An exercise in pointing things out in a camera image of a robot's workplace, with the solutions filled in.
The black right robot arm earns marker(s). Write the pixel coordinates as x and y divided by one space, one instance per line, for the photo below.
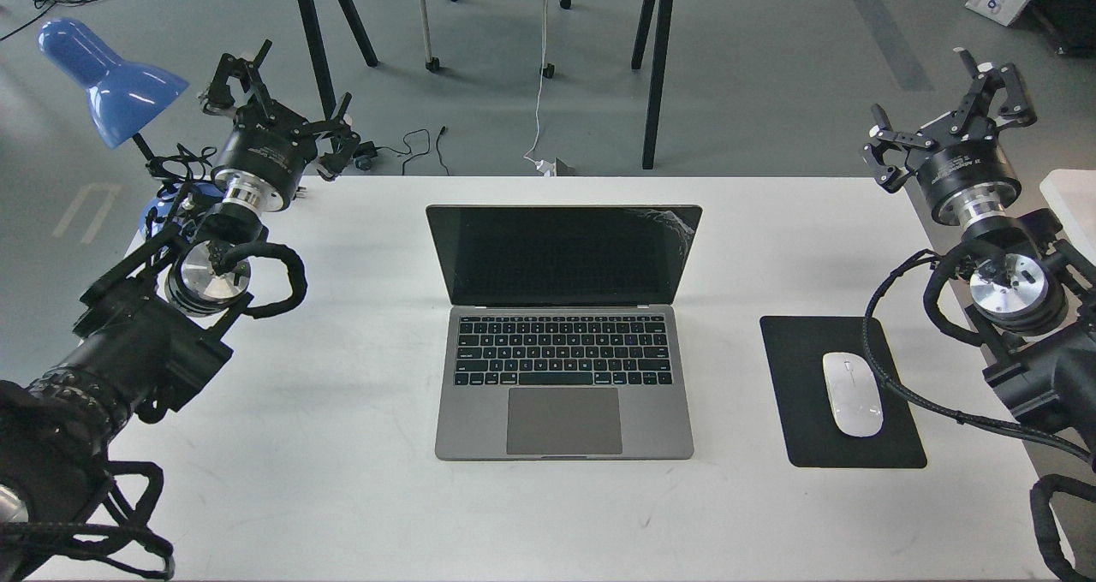
1012 284

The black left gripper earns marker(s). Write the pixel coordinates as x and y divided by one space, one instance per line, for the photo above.
269 148

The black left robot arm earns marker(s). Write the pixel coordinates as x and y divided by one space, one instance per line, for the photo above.
152 338

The black mouse pad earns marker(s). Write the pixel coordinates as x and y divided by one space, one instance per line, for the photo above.
796 348

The grey open laptop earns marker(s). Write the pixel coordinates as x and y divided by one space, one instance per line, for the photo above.
562 336

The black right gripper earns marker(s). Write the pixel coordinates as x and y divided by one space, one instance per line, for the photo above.
946 164

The black metal table frame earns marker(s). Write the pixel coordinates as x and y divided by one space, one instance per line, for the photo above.
516 46

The white computer mouse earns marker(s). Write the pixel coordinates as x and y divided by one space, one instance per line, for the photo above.
853 394

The blue desk lamp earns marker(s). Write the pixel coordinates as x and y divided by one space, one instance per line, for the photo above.
123 97

